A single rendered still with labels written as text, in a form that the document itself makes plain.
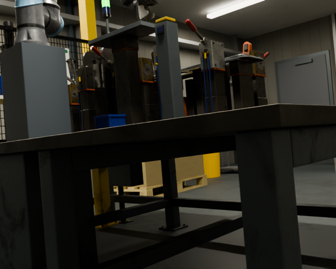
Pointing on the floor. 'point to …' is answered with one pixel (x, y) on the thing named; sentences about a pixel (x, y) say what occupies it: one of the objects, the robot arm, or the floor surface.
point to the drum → (212, 165)
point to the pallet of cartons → (149, 174)
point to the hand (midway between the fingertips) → (142, 25)
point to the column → (35, 213)
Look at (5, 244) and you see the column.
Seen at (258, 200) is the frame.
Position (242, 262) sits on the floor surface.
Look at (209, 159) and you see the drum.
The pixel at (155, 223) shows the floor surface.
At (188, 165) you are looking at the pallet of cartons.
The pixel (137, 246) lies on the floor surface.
